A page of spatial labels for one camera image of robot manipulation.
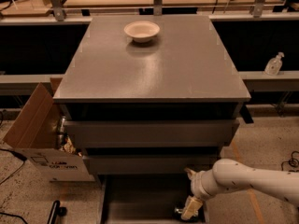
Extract grey middle drawer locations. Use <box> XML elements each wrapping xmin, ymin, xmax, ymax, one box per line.
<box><xmin>83</xmin><ymin>154</ymin><xmax>217</xmax><ymax>175</ymax></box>

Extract clear sanitizer pump bottle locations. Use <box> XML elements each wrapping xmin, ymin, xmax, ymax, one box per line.
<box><xmin>264</xmin><ymin>52</ymin><xmax>284</xmax><ymax>76</ymax></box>

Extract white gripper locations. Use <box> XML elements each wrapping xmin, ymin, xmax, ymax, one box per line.
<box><xmin>180</xmin><ymin>168</ymin><xmax>208</xmax><ymax>220</ymax></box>

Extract cans inside cardboard box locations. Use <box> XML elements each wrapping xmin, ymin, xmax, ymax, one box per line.
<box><xmin>56</xmin><ymin>116</ymin><xmax>82</xmax><ymax>157</ymax></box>

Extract white bowl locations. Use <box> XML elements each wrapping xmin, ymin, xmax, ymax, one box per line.
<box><xmin>124</xmin><ymin>21</ymin><xmax>160</xmax><ymax>43</ymax></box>

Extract brown cardboard box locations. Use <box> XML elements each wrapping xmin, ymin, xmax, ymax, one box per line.
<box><xmin>3</xmin><ymin>83</ymin><xmax>94</xmax><ymax>182</ymax></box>

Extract grey drawer cabinet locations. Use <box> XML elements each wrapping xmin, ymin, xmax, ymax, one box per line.
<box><xmin>52</xmin><ymin>14</ymin><xmax>252</xmax><ymax>224</ymax></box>

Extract metal railing frame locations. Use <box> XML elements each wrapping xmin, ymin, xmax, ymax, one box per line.
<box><xmin>0</xmin><ymin>0</ymin><xmax>298</xmax><ymax>22</ymax></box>

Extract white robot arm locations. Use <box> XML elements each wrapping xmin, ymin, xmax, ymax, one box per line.
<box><xmin>180</xmin><ymin>159</ymin><xmax>299</xmax><ymax>220</ymax></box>

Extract grey top drawer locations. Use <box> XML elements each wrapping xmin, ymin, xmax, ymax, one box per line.
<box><xmin>64</xmin><ymin>119</ymin><xmax>239</xmax><ymax>148</ymax></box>

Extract black device on floor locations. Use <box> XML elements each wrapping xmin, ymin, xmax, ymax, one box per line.
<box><xmin>47</xmin><ymin>200</ymin><xmax>67</xmax><ymax>224</ymax></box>

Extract black cable left floor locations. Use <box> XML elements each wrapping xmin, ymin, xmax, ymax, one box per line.
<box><xmin>0</xmin><ymin>148</ymin><xmax>28</xmax><ymax>187</ymax></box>

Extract green soda can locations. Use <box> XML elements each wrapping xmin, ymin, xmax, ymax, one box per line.
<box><xmin>173</xmin><ymin>206</ymin><xmax>199</xmax><ymax>223</ymax></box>

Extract grey open bottom drawer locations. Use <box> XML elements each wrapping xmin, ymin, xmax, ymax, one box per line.
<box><xmin>98</xmin><ymin>174</ymin><xmax>209</xmax><ymax>224</ymax></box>

